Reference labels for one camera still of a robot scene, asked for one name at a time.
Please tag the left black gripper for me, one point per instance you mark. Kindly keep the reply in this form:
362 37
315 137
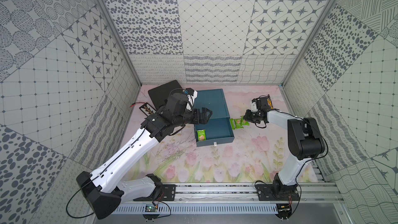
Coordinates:
197 115

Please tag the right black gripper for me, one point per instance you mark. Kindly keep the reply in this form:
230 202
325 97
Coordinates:
247 117

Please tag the green cookie packet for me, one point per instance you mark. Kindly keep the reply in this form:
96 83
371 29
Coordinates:
244 121
201 135
238 123
232 123

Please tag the teal top drawer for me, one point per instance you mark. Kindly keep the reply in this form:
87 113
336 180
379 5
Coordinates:
218 132

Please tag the teal plastic drawer cabinet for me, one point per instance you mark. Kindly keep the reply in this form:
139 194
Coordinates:
215 101

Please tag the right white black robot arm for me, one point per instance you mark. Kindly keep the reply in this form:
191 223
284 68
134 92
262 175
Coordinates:
305 142

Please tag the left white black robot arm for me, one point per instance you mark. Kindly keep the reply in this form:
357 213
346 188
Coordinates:
104 188

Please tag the yellow black pliers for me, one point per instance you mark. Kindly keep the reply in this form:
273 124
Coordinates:
270 103

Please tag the black plastic case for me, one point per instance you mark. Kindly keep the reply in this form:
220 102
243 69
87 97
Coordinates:
160 94

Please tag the green circuit board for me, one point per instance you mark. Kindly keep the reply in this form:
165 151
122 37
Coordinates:
150 208

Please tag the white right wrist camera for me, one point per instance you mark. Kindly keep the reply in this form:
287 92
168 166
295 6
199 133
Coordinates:
255 106

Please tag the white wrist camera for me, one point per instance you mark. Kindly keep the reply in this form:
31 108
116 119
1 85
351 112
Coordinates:
192 95
255 106

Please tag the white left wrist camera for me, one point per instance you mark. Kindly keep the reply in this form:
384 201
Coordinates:
192 95

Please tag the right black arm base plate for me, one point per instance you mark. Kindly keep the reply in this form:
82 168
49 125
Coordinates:
268 192

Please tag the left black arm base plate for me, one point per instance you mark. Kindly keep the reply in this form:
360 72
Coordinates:
165 193

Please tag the aluminium mounting rail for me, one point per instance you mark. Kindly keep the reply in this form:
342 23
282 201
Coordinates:
230 193

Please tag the white slotted cable duct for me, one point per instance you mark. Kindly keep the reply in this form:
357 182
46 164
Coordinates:
200 208

